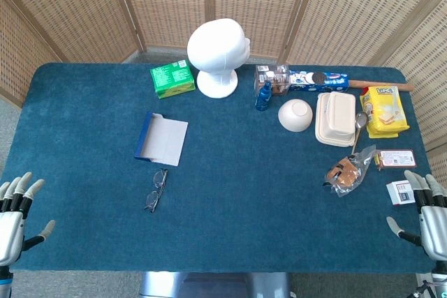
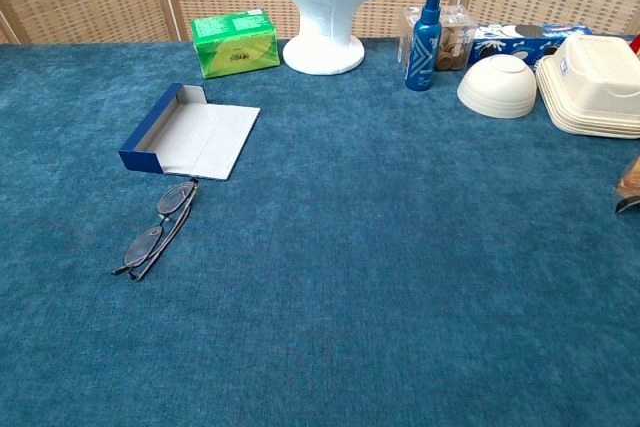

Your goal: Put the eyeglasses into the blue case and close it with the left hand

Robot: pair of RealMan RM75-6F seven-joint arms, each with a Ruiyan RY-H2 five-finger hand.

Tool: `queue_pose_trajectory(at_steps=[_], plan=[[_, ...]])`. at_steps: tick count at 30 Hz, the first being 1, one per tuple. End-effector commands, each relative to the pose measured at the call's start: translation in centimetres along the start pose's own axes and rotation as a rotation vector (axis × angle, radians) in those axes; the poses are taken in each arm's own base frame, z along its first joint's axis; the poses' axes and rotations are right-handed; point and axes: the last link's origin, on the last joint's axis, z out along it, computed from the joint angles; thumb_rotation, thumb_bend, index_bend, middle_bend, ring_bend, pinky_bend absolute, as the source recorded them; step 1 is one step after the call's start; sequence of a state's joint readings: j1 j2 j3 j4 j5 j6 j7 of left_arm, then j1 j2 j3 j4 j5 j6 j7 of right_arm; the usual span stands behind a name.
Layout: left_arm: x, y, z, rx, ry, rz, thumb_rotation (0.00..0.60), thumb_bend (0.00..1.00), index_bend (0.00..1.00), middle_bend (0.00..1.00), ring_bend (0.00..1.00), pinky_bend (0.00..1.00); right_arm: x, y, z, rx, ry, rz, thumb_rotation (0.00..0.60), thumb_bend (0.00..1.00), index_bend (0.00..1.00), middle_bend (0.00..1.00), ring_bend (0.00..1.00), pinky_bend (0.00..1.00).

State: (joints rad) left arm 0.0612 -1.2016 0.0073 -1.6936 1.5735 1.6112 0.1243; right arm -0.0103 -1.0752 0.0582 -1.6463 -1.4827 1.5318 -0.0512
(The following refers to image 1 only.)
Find white upturned bowl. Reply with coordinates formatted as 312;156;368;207
277;98;314;133

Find blue table cloth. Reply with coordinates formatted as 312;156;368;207
0;62;437;274

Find wooden rolling pin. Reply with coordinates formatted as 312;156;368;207
348;80;415;92

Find rattan folding screen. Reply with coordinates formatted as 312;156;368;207
0;0;447;218

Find black eyeglasses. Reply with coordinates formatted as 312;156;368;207
143;167;169;214

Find metal spoon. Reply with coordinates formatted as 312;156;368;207
350;112;369;155

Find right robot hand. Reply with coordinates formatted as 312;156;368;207
386;169;447;262

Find beige lidded lunch box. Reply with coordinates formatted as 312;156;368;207
314;91;357;148

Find blue sandwich cookie box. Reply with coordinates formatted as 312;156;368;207
288;70;350;91

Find blue glasses case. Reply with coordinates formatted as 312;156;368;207
134;112;189;167

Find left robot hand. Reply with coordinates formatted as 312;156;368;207
0;171;56;267

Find small white printed box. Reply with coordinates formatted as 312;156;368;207
386;179;417;207

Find white foam mannequin head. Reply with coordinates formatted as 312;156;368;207
186;17;251;99

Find blue spray bottle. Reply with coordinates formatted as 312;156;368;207
254;80;273;112

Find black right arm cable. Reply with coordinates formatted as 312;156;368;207
413;280;434;298

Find clear plastic cookie box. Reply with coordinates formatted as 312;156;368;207
254;64;291;97

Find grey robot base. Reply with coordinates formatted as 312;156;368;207
138;271;291;298

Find brown snack packet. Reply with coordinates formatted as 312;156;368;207
374;149;418;172

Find yellow snack bag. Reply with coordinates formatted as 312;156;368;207
360;85;411;140

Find clear bag with bread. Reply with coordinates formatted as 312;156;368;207
323;144;377;198

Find green cardboard box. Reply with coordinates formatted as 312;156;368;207
149;59;196;100

